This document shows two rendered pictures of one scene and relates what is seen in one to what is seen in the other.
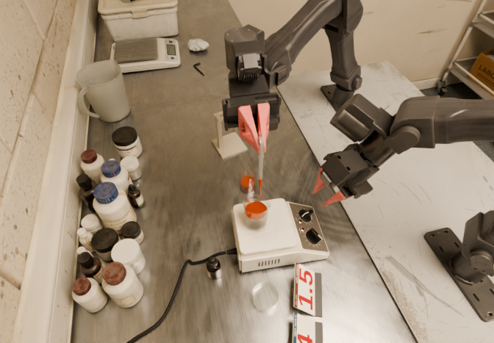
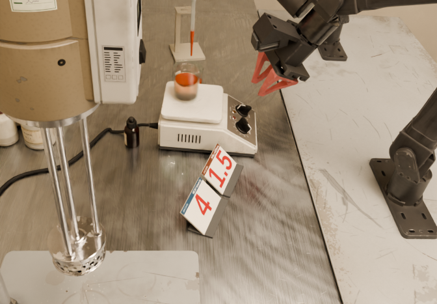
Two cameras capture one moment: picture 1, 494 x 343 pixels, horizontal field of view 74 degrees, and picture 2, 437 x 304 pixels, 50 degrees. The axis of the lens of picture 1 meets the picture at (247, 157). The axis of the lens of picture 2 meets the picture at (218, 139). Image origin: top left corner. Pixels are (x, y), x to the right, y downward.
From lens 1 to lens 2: 0.43 m
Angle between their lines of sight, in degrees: 9
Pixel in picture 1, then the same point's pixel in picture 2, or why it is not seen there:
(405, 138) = not seen: outside the picture
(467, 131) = not seen: outside the picture
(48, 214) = not seen: outside the picture
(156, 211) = not seen: hidden behind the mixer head
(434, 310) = (354, 218)
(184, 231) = (113, 108)
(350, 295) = (266, 189)
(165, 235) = not seen: hidden behind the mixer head
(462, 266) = (393, 181)
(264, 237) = (188, 108)
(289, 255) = (211, 132)
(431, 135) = not seen: outside the picture
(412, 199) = (370, 132)
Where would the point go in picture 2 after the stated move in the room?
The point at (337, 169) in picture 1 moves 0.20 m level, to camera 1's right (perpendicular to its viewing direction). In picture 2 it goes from (264, 27) to (382, 47)
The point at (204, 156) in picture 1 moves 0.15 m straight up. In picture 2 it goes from (157, 56) to (157, 1)
